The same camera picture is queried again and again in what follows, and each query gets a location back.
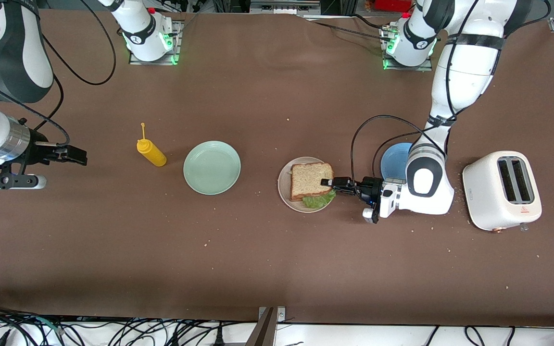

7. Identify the brown table cover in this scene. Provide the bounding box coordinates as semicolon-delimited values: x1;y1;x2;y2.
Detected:
0;10;554;327

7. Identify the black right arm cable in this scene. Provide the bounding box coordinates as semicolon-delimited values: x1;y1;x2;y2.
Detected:
0;0;117;148

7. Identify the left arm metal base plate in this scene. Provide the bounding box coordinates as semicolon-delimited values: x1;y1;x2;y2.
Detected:
383;24;434;72

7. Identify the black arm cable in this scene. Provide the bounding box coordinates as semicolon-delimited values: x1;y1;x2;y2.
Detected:
351;0;552;198
0;0;117;148

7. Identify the silver bracket plate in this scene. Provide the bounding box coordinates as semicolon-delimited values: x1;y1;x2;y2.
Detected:
259;307;286;323

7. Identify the blue plate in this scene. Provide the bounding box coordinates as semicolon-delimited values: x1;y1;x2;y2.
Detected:
380;142;415;181

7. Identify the red box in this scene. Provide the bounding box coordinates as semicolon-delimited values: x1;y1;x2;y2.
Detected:
373;0;412;12

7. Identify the beige plate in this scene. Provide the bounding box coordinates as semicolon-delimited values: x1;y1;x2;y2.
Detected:
277;157;337;213

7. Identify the brown bread slice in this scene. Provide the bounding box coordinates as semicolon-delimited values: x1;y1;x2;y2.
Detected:
290;162;335;202

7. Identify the green lettuce leaf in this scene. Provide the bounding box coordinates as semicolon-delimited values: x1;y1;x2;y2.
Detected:
302;190;337;209

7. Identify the black cable tangle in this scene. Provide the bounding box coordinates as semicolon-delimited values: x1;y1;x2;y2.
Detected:
0;302;258;346

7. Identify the black table cable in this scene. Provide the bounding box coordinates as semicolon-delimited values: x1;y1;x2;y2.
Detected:
298;13;395;45

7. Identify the aluminium frame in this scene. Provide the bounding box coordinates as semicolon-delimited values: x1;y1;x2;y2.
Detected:
250;0;321;15

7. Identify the yellow mustard squeeze bottle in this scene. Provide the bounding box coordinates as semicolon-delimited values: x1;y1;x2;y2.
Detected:
137;123;167;167

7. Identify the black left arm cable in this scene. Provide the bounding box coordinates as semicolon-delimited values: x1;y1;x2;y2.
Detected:
351;0;552;198

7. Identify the grey metal bar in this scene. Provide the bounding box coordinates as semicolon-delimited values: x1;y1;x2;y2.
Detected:
246;308;276;346

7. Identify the pale green plate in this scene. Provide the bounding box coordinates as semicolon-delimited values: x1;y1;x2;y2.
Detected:
183;140;241;196

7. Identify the white toaster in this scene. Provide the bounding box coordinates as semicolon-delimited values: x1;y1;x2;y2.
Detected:
462;150;543;233

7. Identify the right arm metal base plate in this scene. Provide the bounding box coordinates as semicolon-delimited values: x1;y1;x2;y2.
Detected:
129;20;182;66

